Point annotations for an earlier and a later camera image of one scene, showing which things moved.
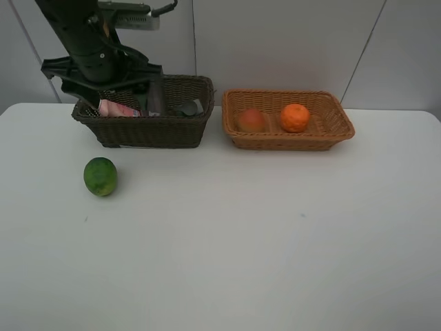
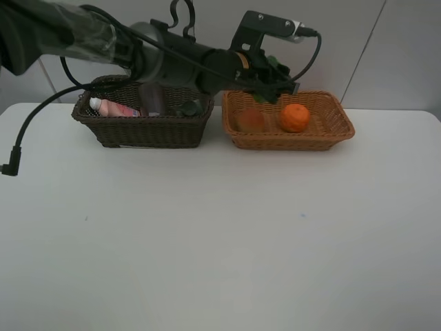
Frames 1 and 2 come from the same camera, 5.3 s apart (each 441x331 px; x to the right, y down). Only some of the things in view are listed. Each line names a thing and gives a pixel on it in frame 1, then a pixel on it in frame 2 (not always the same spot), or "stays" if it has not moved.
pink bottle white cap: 110,108 stays
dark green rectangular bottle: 189,107 stays
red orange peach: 252,121 stays
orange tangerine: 294,118 stays
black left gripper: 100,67 → 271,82
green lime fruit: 100,176 → 260,98
